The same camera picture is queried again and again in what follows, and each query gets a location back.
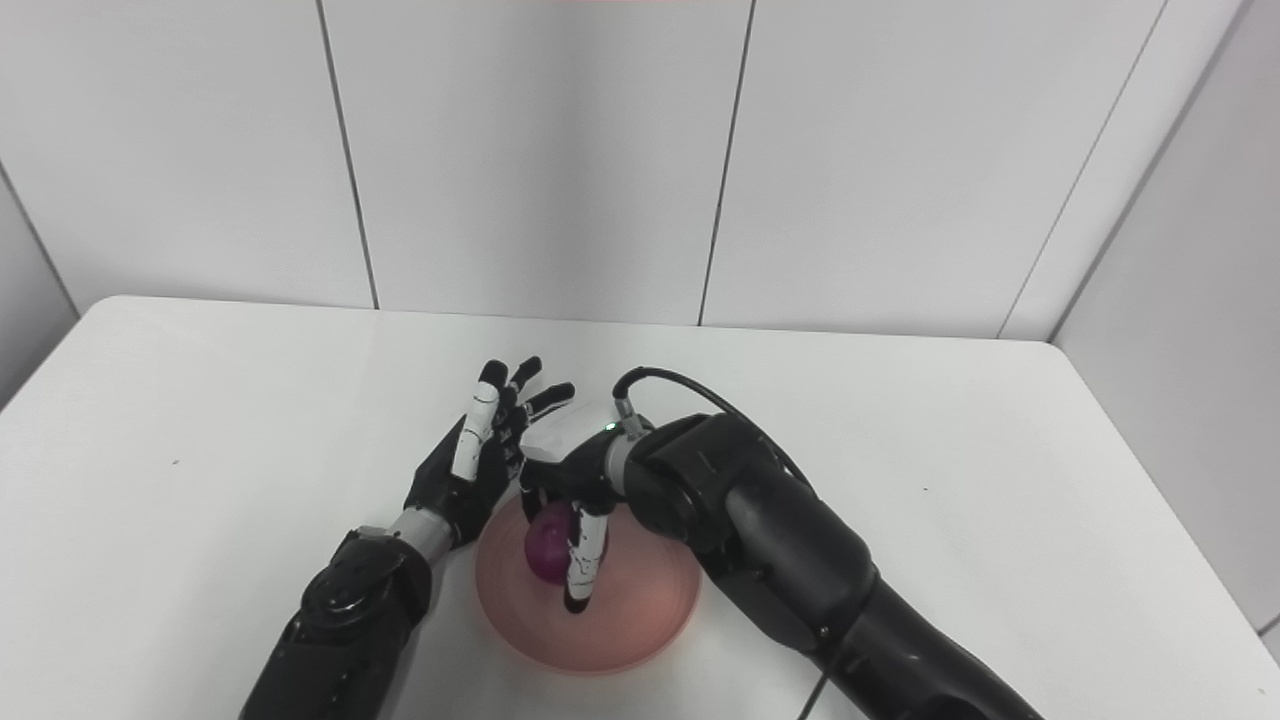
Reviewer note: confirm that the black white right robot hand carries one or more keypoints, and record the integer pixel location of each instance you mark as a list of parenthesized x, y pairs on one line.
[(572, 480)]

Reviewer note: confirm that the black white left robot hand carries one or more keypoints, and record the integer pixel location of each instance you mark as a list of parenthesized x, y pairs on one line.
[(480, 460)]

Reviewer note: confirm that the purple red onion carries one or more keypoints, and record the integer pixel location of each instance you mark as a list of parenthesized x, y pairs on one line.
[(547, 553)]

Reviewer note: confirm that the pink round plate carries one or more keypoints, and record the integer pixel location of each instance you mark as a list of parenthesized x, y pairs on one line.
[(620, 600)]

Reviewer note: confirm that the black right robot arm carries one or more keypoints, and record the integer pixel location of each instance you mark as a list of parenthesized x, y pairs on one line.
[(790, 570)]

